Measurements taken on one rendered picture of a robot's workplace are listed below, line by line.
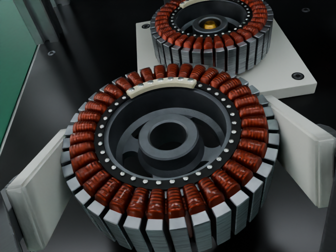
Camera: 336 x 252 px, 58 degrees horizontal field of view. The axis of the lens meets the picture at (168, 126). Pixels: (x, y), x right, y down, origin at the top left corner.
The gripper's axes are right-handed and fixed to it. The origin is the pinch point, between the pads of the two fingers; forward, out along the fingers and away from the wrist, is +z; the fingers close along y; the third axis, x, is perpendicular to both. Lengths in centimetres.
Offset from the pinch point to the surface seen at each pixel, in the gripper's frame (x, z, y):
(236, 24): 5.3, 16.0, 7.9
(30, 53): 5.6, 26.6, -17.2
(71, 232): -5.7, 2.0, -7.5
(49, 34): 7.5, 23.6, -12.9
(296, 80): 0.1, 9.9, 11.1
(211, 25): 5.6, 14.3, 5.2
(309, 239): -7.0, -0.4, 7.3
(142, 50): 4.2, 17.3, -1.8
